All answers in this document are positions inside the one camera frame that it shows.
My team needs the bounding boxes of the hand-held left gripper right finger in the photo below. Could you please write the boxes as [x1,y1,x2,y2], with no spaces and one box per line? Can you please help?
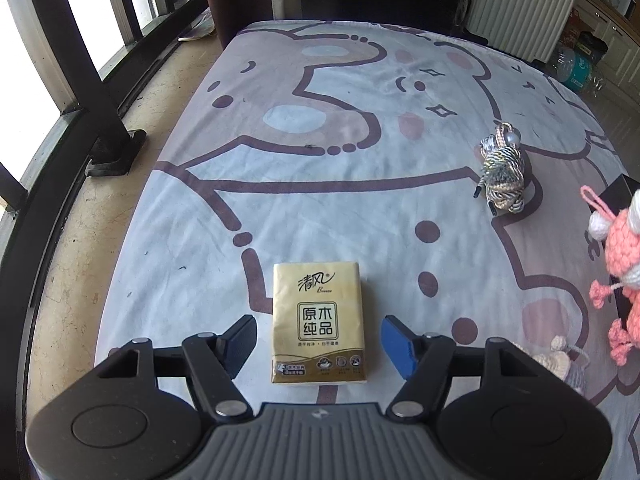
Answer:
[381,314,538,420]

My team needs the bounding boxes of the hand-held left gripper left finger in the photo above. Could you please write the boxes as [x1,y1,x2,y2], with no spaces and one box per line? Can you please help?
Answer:
[95,314,259,420]

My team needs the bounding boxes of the gold tissue pack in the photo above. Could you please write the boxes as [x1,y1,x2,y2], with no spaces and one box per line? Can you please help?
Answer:
[271,261,369,386]

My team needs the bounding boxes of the grey crochet doll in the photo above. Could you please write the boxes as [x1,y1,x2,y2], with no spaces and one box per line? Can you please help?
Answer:
[530,336,590,395]

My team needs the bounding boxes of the braided cable with pearl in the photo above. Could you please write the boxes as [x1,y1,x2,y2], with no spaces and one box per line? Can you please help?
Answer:
[472,122,527,219]

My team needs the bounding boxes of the pink crochet doll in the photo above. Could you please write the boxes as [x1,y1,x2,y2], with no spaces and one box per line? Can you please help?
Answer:
[580,185,640,364]

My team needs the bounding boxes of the black cardboard box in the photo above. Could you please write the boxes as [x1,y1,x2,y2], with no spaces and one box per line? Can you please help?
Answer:
[602,174,640,211]

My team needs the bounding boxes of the cartoon bear printed blanket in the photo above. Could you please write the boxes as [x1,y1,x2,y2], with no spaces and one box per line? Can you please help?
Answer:
[94,20,640,480]

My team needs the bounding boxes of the brown curtain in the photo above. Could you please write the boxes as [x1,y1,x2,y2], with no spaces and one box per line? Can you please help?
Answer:
[195,0,274,52]

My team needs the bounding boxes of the black trash bin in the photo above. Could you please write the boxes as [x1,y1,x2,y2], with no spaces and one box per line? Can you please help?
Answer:
[575,32,609,60]

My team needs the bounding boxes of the red cardboard box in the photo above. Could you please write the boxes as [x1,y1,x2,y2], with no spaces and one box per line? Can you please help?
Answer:
[557,9,584,49]

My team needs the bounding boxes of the cream ribbed suitcase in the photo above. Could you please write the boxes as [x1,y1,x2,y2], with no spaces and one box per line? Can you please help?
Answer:
[467,0,584,62]

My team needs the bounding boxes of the cream kitchen cabinets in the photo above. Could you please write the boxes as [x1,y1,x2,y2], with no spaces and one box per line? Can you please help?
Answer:
[575,0,640,107]

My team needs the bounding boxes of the black floor bracket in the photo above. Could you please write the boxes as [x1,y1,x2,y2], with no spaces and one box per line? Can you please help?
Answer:
[87,129,149,177]

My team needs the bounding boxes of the dark window frame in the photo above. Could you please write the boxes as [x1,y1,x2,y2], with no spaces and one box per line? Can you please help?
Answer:
[0,0,211,461]

